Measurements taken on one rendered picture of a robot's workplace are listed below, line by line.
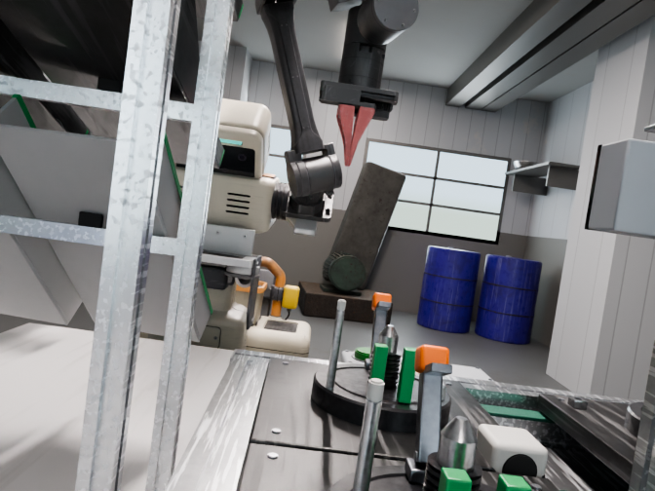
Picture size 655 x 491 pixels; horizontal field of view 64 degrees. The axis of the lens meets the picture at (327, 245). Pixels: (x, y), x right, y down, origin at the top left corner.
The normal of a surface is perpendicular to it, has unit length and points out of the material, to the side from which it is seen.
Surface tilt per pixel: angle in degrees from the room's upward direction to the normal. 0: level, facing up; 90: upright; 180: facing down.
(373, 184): 90
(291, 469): 0
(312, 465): 0
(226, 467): 0
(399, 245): 90
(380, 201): 90
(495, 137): 90
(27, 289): 135
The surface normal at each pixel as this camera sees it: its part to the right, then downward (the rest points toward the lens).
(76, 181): -0.19, 0.72
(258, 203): -0.01, 0.19
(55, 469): 0.14, -0.99
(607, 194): -0.99, -0.14
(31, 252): 0.98, 0.14
